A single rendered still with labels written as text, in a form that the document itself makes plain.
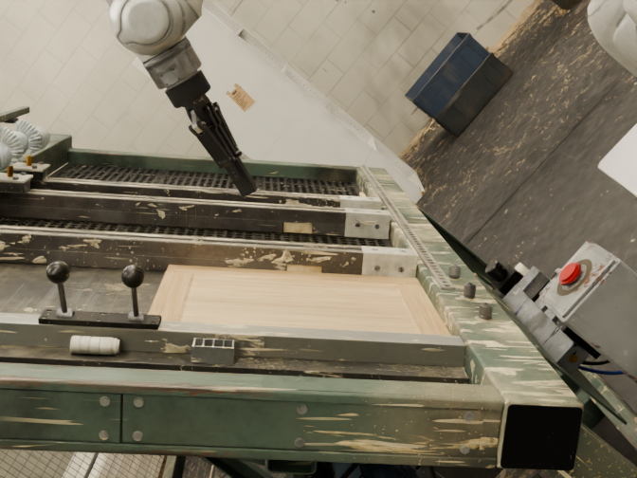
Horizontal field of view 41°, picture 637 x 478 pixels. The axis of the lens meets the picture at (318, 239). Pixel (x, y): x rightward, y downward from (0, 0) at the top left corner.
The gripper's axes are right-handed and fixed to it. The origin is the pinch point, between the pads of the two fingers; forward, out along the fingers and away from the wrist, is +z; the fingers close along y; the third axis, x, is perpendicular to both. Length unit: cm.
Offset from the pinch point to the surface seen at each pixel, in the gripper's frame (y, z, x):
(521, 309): -16, 55, 32
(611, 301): 33, 32, 52
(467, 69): -451, 107, 7
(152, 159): -151, 14, -88
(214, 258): -24.1, 19.8, -25.1
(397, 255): -32, 40, 10
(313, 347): 19.7, 27.9, 3.1
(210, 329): 20.8, 16.9, -10.9
